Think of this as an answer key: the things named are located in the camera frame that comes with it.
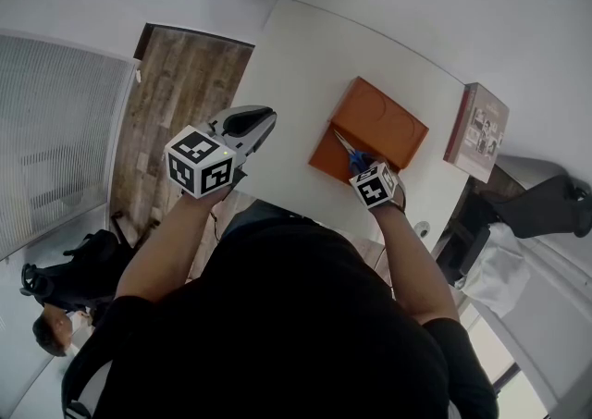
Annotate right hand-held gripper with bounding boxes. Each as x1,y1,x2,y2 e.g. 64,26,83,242
348,161,408,211

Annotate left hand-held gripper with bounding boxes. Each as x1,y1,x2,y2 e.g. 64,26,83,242
164,105,279,201

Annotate blue-handled scissors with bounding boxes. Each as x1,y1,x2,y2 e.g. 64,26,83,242
332,128,383,175

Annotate orange container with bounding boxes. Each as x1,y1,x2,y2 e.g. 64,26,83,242
308,76,430,181

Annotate person's left forearm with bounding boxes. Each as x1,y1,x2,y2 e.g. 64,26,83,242
113,185,233,305

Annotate person's right forearm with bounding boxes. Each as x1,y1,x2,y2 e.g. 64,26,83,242
370,201,463,328

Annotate white garment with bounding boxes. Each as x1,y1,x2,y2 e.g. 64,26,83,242
454,221,533,318

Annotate black office chair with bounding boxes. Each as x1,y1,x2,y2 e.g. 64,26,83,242
18,228,136,316
480,173,592,240

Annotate person's black shirt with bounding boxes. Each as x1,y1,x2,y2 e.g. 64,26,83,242
62,211,501,419

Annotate thin dark cable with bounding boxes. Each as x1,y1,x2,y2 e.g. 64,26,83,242
208,206,226,243

